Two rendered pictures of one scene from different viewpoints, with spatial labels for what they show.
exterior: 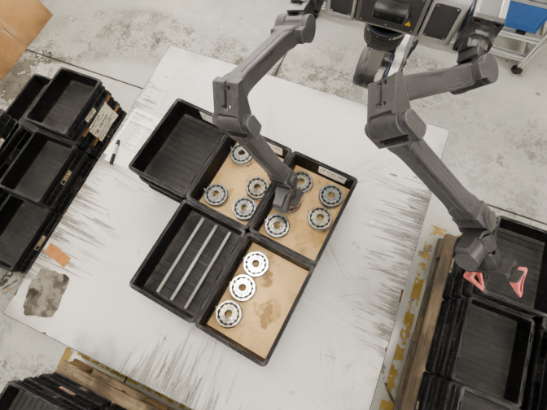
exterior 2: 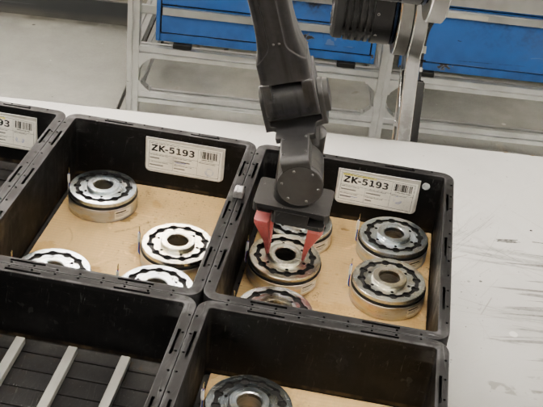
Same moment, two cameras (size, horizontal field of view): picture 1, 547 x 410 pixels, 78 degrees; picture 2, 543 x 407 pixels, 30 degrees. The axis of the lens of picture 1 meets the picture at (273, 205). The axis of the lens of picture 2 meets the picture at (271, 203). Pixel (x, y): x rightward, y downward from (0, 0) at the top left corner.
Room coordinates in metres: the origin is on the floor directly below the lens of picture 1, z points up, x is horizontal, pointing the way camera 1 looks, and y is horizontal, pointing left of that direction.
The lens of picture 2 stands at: (-0.51, 0.54, 1.68)
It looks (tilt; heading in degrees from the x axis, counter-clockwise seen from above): 32 degrees down; 330
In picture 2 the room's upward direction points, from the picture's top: 6 degrees clockwise
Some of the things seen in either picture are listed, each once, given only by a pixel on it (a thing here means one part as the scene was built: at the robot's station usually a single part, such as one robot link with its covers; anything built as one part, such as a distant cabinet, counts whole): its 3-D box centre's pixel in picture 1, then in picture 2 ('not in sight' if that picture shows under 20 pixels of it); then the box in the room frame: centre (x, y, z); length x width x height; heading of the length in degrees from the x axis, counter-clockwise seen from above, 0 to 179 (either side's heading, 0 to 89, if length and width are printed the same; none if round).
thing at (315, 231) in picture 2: not in sight; (297, 228); (0.46, -0.08, 0.92); 0.07 x 0.07 x 0.09; 53
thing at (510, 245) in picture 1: (496, 270); not in sight; (0.09, -1.10, 0.37); 0.40 x 0.30 x 0.45; 149
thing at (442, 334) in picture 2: (304, 205); (340, 236); (0.43, -0.12, 0.92); 0.40 x 0.30 x 0.02; 143
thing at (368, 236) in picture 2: (330, 195); (393, 237); (0.47, -0.25, 0.86); 0.10 x 0.10 x 0.01
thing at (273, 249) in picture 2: not in sight; (285, 254); (0.47, -0.07, 0.87); 0.05 x 0.05 x 0.01
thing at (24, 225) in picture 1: (24, 235); not in sight; (0.73, 1.54, 0.26); 0.40 x 0.30 x 0.23; 149
